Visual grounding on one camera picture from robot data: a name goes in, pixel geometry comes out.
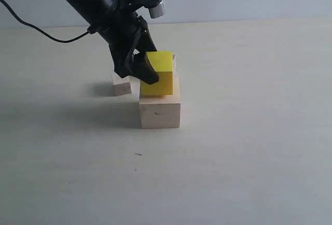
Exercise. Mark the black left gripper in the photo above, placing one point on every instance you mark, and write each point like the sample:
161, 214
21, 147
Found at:
128, 37

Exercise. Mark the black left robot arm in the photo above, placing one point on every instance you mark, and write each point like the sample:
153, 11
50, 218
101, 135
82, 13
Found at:
91, 10

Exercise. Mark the large pale wooden cube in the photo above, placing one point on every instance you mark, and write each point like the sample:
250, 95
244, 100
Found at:
161, 112

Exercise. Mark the yellow cube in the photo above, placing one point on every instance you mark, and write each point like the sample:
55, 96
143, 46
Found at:
162, 63

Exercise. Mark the medium wooden cube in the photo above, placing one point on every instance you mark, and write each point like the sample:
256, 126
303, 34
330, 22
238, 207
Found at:
174, 63

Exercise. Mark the small wooden cube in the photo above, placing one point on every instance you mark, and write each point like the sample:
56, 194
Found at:
122, 86

